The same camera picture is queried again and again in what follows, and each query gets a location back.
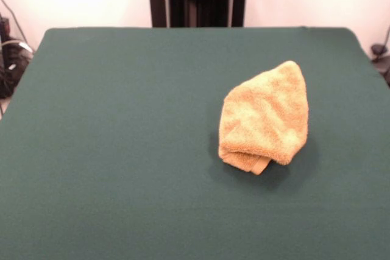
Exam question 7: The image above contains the tan terry towel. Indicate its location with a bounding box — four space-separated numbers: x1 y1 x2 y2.
218 60 311 177

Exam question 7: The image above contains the dark green table cloth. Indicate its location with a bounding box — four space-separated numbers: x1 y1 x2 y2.
0 26 390 260

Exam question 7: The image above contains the dark grey stand base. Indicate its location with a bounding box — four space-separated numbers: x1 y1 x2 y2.
0 16 34 99
370 43 390 87

